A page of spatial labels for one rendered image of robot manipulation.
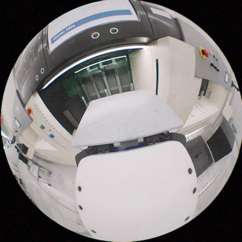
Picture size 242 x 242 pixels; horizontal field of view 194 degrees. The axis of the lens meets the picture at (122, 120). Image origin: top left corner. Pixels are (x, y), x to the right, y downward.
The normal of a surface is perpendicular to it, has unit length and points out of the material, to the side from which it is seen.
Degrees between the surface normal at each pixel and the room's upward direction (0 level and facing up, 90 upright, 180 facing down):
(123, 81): 90
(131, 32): 90
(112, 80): 90
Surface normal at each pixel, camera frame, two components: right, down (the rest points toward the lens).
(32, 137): 0.98, -0.21
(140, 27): 0.10, 0.69
